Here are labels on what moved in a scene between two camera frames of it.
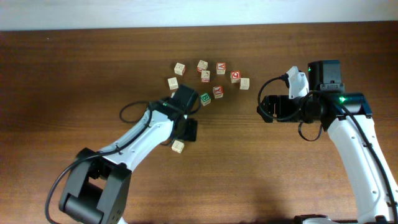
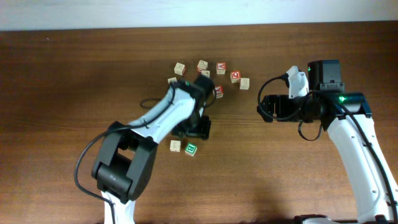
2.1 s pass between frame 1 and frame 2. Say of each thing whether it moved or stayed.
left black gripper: moved
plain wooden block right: stayed
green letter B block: moved
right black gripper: stayed
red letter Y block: stayed
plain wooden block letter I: moved
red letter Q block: stayed
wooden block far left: stayed
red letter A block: stayed
